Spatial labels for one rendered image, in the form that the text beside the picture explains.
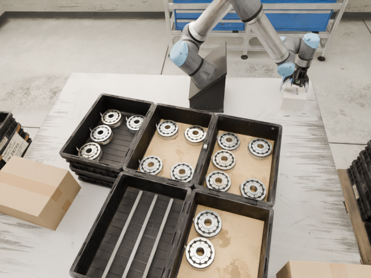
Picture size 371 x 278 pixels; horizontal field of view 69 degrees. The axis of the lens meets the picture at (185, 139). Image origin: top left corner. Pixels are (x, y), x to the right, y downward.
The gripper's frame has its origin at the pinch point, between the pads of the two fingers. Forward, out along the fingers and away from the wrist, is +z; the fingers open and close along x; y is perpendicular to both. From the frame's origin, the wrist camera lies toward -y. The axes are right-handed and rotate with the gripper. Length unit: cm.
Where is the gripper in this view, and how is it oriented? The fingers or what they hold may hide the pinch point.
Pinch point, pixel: (292, 90)
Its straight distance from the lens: 169.6
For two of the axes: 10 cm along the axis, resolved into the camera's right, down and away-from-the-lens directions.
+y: -2.0, 7.7, -6.0
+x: 9.8, 1.3, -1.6
